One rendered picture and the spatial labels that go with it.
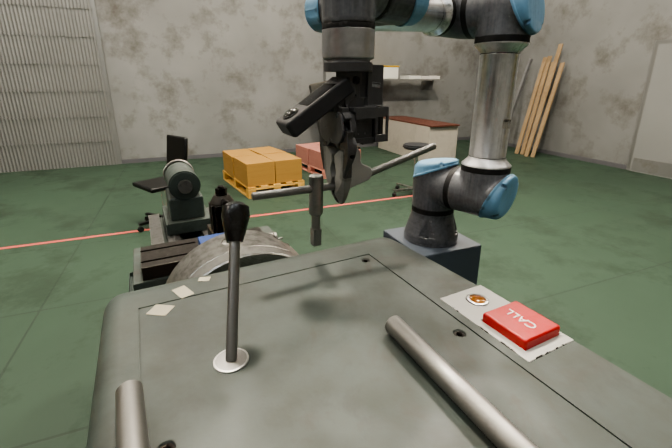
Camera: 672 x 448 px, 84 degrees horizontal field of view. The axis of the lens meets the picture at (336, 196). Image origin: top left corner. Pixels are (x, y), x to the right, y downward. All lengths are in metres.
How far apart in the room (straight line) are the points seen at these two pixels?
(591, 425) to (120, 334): 0.48
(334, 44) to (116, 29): 7.78
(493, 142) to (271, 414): 0.76
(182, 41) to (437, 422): 8.03
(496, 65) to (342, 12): 0.48
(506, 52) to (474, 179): 0.29
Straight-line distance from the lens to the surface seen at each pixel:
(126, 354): 0.49
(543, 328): 0.51
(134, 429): 0.38
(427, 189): 1.03
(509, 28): 0.94
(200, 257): 0.75
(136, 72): 8.19
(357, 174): 0.58
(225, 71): 8.22
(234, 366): 0.43
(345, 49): 0.54
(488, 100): 0.94
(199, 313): 0.52
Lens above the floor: 1.53
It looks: 17 degrees down
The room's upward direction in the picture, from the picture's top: straight up
